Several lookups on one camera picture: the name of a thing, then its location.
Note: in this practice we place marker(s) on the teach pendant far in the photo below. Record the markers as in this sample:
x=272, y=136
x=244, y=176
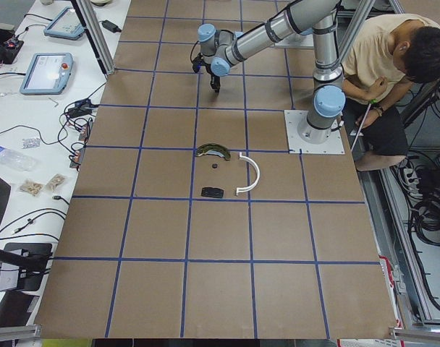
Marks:
x=65, y=25

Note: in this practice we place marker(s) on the white curved plastic part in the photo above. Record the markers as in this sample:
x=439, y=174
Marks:
x=254, y=174

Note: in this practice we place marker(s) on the green brake shoe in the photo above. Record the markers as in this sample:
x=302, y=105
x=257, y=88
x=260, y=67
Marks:
x=213, y=149

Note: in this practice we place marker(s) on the plastic water bottle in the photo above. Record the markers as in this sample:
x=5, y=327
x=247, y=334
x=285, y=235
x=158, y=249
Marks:
x=16, y=160

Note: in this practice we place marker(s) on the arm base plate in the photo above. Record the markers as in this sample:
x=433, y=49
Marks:
x=302, y=138

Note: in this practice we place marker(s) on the teach pendant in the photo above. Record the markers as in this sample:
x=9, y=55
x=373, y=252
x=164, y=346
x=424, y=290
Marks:
x=47, y=74
x=65, y=25

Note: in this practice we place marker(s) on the seated person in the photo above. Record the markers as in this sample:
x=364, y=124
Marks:
x=390, y=54

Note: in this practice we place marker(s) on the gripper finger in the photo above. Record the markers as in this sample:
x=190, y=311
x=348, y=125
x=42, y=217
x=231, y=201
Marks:
x=215, y=83

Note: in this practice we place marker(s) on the black monitor stand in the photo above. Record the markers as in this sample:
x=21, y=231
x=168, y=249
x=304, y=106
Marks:
x=23, y=265

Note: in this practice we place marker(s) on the teach pendant near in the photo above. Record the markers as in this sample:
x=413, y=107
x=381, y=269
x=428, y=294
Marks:
x=47, y=74

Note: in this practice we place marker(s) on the brown paper table mat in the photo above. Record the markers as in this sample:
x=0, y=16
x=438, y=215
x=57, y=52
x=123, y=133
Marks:
x=143, y=255

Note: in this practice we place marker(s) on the black brake pad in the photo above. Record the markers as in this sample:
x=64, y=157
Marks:
x=212, y=192

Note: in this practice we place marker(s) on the aluminium frame post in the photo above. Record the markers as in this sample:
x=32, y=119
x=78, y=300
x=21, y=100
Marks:
x=89, y=22

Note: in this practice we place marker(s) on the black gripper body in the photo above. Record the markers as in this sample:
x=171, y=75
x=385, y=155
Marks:
x=213, y=77

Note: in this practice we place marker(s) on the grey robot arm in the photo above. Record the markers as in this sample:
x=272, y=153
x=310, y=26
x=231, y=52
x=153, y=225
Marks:
x=309, y=25

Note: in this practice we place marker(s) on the black power adapter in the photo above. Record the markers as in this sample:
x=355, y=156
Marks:
x=110, y=26

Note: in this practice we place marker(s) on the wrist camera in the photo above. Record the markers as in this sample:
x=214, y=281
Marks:
x=197, y=63

